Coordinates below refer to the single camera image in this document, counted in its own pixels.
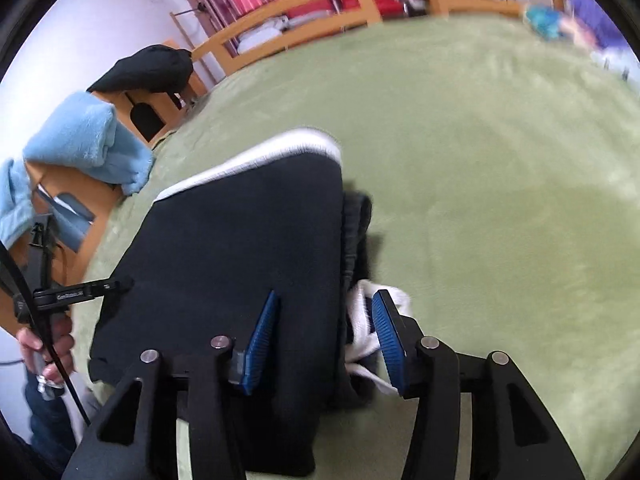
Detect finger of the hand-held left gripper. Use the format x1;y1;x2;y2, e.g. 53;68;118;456
32;277;135;308

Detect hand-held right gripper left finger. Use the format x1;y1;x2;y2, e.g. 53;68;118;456
60;289;282;480

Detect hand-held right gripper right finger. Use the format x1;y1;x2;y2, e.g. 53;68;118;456
371;289;587;480

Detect black pants with white stripe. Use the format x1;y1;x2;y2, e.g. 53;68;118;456
87;129;413;478

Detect person's left hand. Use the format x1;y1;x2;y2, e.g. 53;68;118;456
17;312;77;396

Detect person's leg in blue jeans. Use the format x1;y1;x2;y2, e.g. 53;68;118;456
20;385;83;473

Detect light blue fleece blanket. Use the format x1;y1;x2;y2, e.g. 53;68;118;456
0;91;156;251

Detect green bed blanket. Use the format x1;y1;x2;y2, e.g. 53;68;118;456
75;12;640;480

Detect black cloth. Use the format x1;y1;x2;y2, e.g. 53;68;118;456
86;45;195;95

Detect red chair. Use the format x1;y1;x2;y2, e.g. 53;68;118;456
337;0;403;17
277;0;336;21

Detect teal patterned cloth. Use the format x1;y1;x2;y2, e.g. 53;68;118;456
524;4;567;42

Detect purple cloth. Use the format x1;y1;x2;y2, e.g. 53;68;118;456
567;0;632;63

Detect wooden bed side rail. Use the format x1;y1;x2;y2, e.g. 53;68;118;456
190;0;571;76

